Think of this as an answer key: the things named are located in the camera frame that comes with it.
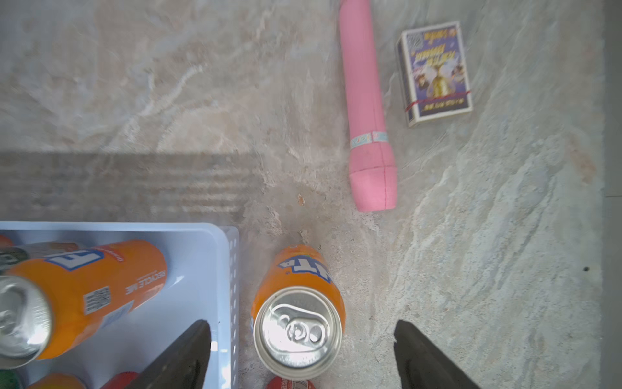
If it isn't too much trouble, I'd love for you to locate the green Sprite can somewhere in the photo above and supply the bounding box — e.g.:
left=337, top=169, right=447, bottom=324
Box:
left=0, top=370, right=24, bottom=389

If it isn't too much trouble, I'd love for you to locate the light blue plastic basket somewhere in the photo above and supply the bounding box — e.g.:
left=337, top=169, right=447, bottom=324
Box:
left=1, top=221, right=240, bottom=388

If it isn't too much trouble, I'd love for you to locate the pink foam cylinder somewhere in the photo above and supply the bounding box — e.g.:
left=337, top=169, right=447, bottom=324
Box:
left=339, top=0, right=397, bottom=212

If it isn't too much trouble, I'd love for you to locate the small playing card box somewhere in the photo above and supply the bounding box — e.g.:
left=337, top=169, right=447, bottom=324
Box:
left=396, top=21, right=473, bottom=126

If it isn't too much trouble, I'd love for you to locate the red cola can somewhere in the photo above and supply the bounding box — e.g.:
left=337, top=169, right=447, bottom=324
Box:
left=100, top=371, right=139, bottom=389
left=266, top=377, right=315, bottom=389

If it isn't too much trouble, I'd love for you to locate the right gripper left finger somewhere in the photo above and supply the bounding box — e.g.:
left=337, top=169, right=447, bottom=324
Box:
left=127, top=319, right=212, bottom=389

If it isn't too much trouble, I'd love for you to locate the yellow-orange Schweppes can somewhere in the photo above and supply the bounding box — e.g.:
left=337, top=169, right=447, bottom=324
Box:
left=27, top=373, right=87, bottom=389

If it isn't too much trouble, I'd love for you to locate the orange Fanta can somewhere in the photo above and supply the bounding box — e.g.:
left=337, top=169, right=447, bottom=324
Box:
left=1, top=240, right=168, bottom=369
left=251, top=245, right=346, bottom=381

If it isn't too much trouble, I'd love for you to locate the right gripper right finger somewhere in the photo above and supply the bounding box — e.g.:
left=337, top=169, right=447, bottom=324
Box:
left=394, top=319, right=480, bottom=389

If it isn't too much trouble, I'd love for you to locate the orange soda can back-left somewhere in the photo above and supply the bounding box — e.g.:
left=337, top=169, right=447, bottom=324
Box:
left=0, top=235, right=14, bottom=248

